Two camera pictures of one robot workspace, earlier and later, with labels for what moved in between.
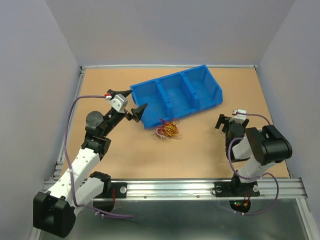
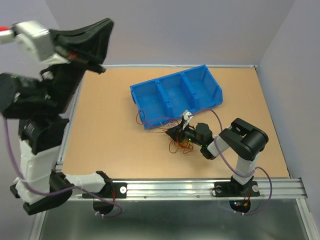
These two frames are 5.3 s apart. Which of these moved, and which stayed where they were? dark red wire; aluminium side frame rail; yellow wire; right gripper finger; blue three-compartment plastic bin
Moved: right gripper finger; yellow wire; dark red wire
Stayed: aluminium side frame rail; blue three-compartment plastic bin
